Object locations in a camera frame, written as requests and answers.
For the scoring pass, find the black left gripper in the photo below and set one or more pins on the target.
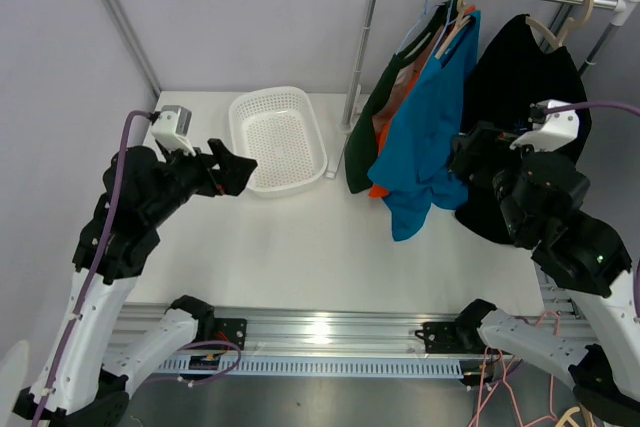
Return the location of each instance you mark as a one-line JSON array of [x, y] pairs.
[[235, 170]]

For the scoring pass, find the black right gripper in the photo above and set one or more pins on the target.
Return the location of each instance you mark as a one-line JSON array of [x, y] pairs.
[[484, 140]]

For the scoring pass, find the blue t shirt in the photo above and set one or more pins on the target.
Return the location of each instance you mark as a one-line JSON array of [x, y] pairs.
[[430, 127]]

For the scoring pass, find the black t shirt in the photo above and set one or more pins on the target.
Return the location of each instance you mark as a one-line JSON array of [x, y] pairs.
[[512, 74]]

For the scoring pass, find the green white t shirt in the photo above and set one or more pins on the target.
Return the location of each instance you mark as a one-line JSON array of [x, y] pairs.
[[393, 86]]

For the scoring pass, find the beige wooden hanger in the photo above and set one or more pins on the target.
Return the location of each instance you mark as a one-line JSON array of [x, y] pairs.
[[555, 41], [460, 22]]

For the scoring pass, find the blue wire hanger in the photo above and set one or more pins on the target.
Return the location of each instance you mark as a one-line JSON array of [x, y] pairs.
[[427, 7]]

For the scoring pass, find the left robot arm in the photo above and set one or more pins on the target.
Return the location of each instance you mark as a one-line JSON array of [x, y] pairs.
[[143, 188]]

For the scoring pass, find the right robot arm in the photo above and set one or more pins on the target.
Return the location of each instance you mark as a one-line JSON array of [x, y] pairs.
[[540, 194]]

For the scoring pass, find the beige hanger on floor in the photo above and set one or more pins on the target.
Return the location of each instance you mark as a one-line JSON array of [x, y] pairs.
[[576, 416]]

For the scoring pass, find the white plastic laundry basket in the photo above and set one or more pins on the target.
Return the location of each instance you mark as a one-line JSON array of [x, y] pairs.
[[277, 127]]

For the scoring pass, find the silver clothes rack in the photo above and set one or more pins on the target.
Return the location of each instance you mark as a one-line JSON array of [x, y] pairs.
[[621, 11]]

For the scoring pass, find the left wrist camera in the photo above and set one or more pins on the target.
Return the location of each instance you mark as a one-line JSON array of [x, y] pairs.
[[170, 129]]

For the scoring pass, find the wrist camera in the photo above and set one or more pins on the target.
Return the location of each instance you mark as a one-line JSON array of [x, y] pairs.
[[170, 129], [554, 125]]

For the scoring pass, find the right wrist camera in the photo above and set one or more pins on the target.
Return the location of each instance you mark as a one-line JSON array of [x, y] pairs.
[[554, 125]]

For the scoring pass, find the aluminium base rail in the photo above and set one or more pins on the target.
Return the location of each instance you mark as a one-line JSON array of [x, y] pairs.
[[324, 344]]

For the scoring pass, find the pink wire hanger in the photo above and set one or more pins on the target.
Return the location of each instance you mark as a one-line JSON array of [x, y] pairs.
[[482, 401]]

